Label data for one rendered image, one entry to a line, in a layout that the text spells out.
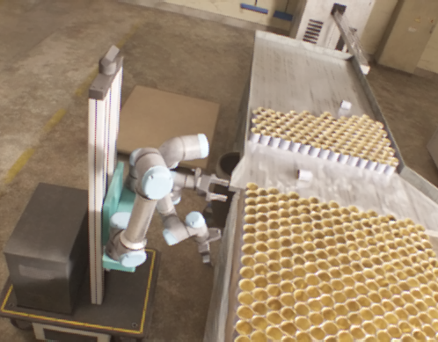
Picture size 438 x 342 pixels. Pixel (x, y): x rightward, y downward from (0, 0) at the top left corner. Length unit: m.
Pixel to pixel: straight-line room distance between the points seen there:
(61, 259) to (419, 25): 7.77
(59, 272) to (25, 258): 0.18
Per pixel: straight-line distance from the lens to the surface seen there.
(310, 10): 7.07
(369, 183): 2.84
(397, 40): 8.67
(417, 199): 2.96
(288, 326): 1.71
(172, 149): 1.84
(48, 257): 2.20
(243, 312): 1.69
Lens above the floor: 2.55
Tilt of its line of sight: 39 degrees down
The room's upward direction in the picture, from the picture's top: 15 degrees clockwise
